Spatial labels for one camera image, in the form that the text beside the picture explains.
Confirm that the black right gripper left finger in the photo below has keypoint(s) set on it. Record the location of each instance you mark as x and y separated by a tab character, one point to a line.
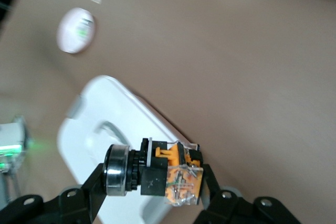
86	197

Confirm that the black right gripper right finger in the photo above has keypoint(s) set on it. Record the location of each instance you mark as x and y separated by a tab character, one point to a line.
220	203

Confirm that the orange push button switch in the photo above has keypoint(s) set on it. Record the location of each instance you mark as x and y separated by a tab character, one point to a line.
155	182

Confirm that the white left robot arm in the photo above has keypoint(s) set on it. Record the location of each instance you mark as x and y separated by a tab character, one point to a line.
10	134

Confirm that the pale pink round plate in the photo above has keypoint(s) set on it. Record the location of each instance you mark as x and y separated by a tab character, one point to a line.
68	32

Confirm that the small green wrapped item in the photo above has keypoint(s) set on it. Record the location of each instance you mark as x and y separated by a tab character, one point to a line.
83	30

